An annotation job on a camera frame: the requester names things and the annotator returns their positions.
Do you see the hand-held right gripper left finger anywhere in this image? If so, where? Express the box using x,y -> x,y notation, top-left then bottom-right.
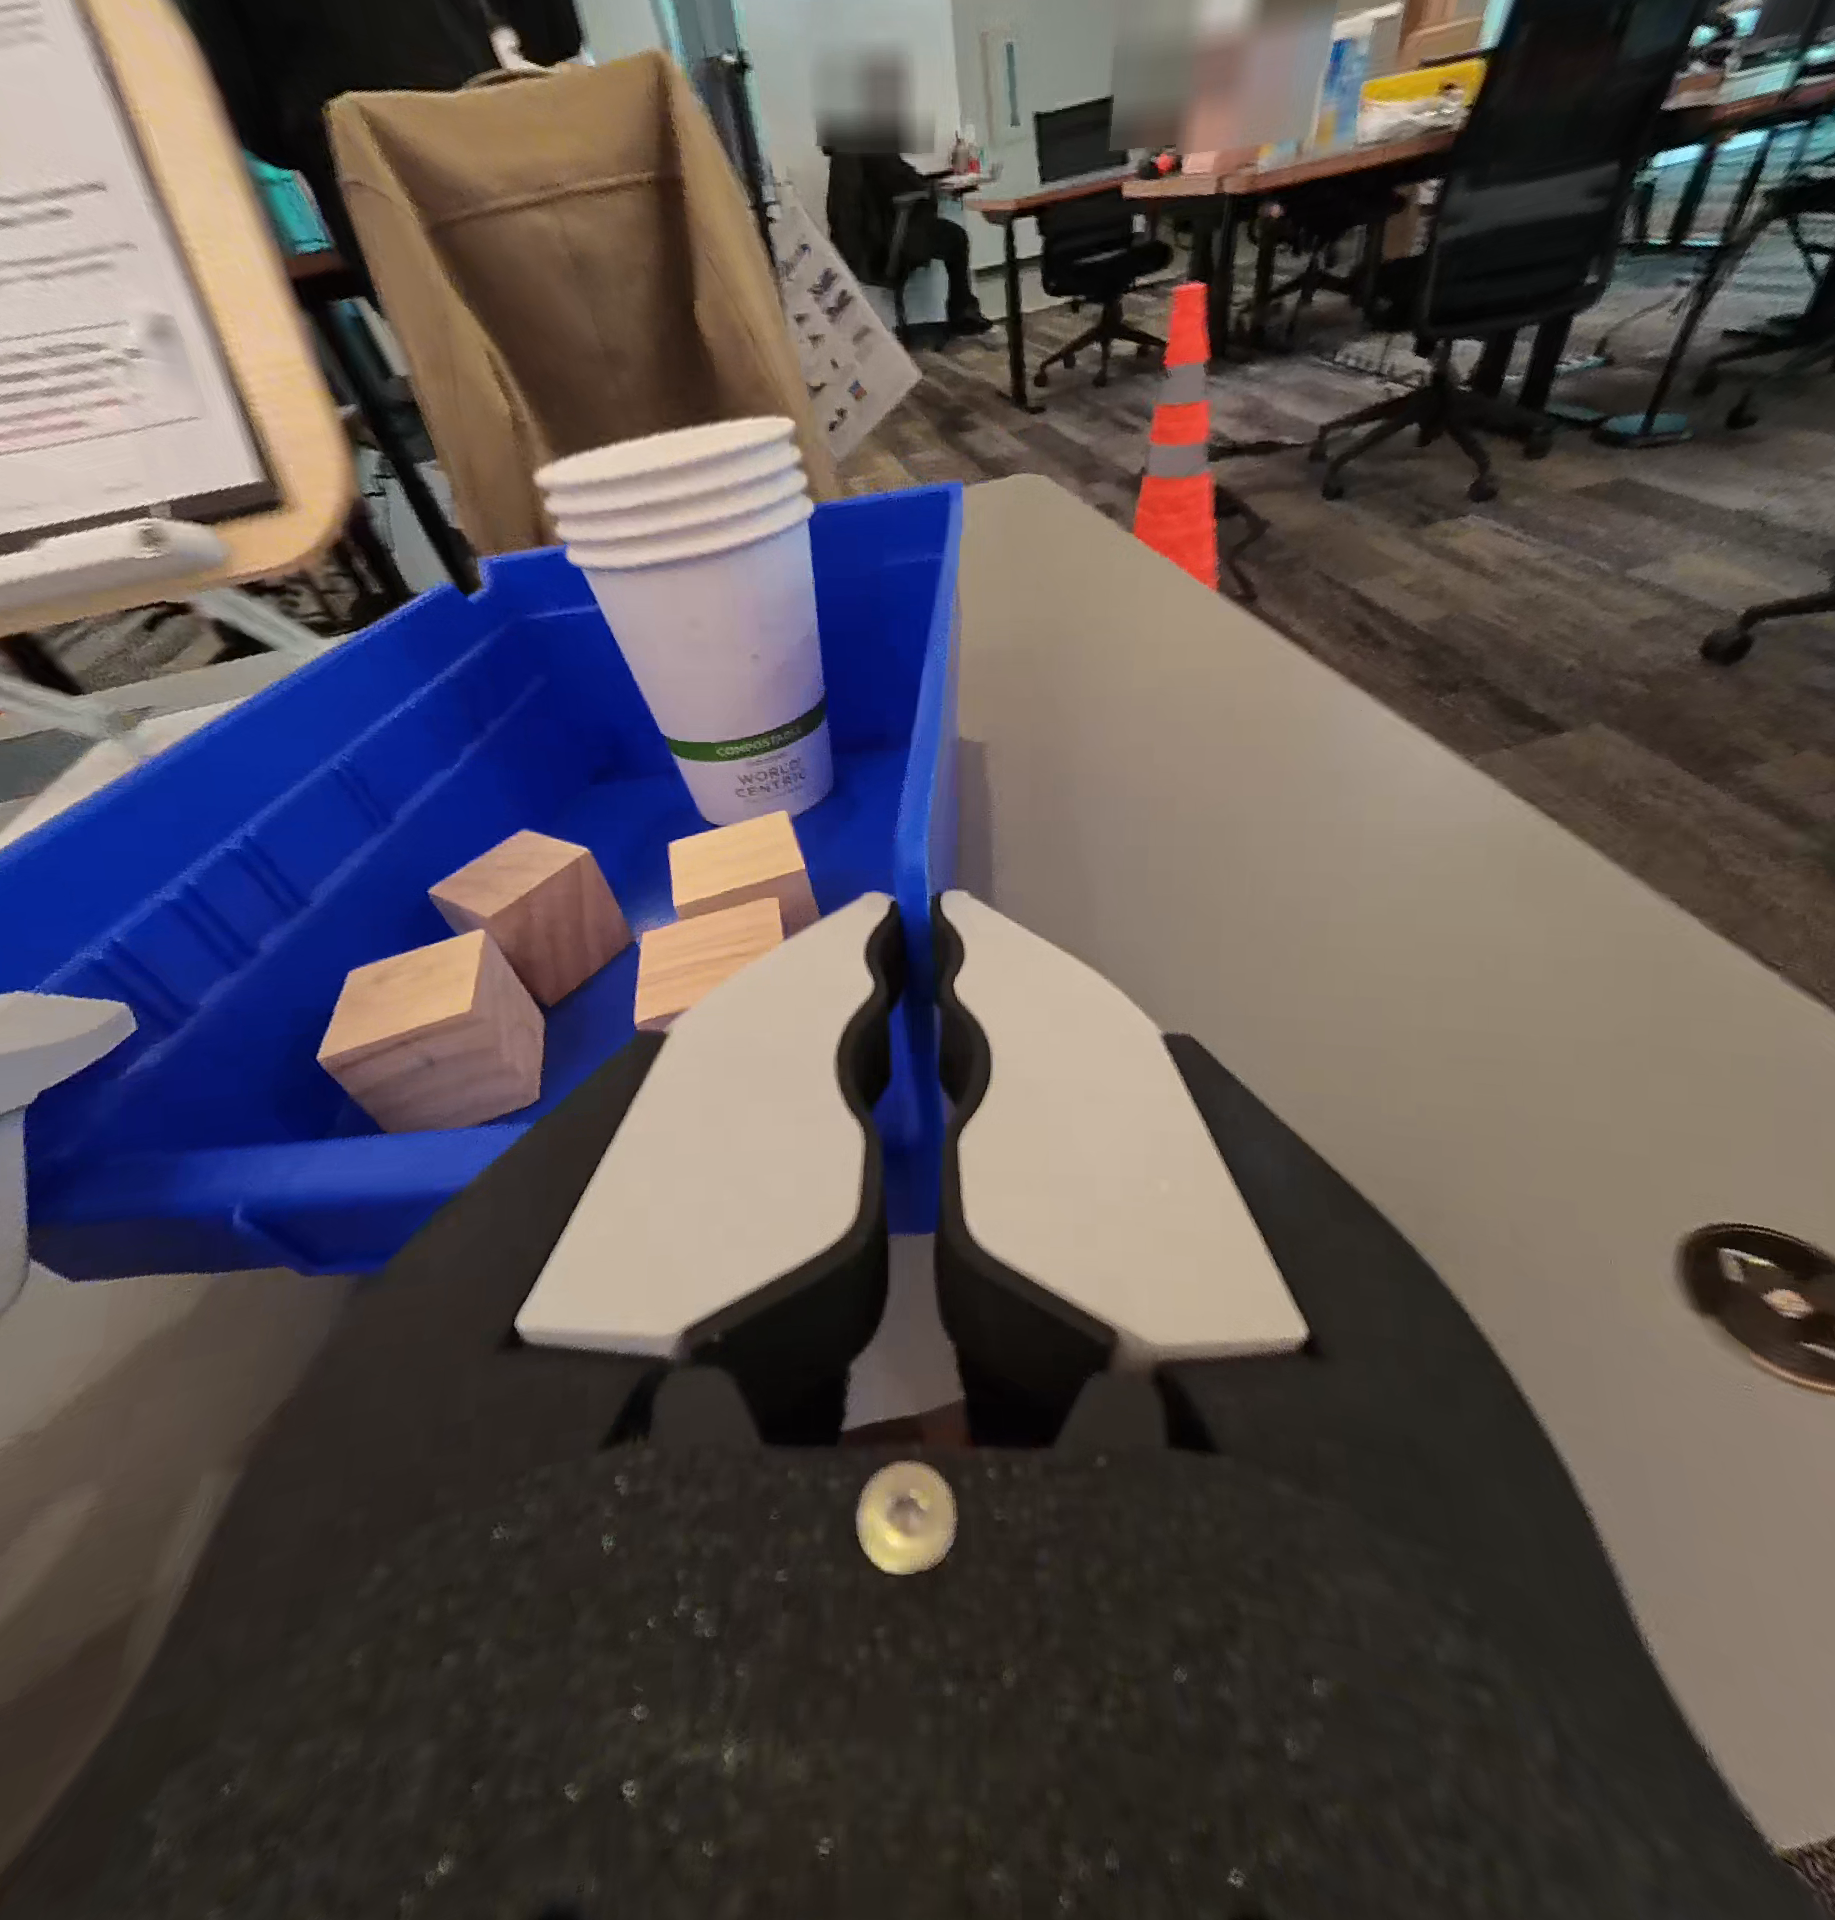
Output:
512,891 -> 906,1448

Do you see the white paper cup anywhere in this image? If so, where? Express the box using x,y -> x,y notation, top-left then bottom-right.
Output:
545,493 -> 812,551
534,415 -> 801,504
553,511 -> 837,826
537,468 -> 807,529

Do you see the blue plastic bin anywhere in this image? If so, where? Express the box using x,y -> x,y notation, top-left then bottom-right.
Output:
0,480 -> 966,1280

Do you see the black chair base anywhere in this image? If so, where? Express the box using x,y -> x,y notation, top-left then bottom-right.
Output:
1698,553 -> 1835,666

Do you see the brown-topped office desk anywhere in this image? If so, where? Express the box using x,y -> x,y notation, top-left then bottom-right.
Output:
970,121 -> 1465,413

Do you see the large black office chair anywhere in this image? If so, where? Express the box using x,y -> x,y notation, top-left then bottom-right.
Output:
1311,0 -> 1717,506

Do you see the wooden cube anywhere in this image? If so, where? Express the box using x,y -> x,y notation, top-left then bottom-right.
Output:
428,832 -> 634,1006
318,930 -> 547,1133
632,898 -> 786,1034
669,810 -> 821,935

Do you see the wooden-framed instruction board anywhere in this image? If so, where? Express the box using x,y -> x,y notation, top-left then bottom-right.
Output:
0,0 -> 357,639

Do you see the small black office chair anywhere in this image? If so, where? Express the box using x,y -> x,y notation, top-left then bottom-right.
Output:
1030,97 -> 1177,389

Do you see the orange traffic cone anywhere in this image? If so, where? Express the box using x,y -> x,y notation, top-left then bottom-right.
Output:
1129,281 -> 1224,591

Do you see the yellow box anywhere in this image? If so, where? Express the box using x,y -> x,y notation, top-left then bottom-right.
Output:
1355,57 -> 1491,149

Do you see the white printed poster board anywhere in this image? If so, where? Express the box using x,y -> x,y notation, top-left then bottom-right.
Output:
771,186 -> 921,463

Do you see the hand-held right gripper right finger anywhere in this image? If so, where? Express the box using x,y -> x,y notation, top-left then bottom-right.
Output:
928,890 -> 1311,1448

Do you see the round metal table grommet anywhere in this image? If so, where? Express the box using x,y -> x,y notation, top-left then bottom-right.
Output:
1677,1221 -> 1835,1396

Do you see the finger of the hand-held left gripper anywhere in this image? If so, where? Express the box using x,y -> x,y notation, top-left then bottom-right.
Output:
0,990 -> 140,1345

